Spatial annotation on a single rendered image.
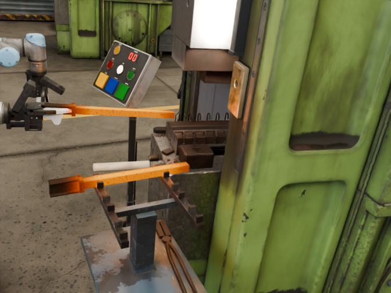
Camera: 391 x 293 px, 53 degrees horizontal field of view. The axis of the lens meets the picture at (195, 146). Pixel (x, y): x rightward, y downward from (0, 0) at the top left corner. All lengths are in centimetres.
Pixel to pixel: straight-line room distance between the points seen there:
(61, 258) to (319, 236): 149
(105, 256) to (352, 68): 99
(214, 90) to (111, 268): 94
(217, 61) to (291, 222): 66
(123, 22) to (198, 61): 499
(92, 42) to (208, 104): 479
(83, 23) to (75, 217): 420
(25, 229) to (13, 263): 29
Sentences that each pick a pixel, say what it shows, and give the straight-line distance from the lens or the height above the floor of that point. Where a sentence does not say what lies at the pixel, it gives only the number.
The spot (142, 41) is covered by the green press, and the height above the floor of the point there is 31.
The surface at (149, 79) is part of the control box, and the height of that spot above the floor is 108.
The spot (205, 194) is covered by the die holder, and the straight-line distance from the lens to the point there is 156.
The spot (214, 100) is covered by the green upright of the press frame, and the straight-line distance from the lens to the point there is 185.
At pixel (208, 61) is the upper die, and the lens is 149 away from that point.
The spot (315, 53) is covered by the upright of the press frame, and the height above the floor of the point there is 143.
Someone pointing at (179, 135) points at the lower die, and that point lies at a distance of 160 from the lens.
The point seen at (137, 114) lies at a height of 111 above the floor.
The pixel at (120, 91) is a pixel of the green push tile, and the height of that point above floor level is 101.
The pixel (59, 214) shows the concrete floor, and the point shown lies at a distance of 282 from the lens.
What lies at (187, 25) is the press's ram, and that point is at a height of 143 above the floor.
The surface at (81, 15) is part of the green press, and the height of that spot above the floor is 64.
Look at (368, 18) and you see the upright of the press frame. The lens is 134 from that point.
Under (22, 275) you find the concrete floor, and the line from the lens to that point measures 243.
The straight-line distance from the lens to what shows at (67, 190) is 119.
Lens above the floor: 166
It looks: 26 degrees down
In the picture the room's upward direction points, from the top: 6 degrees clockwise
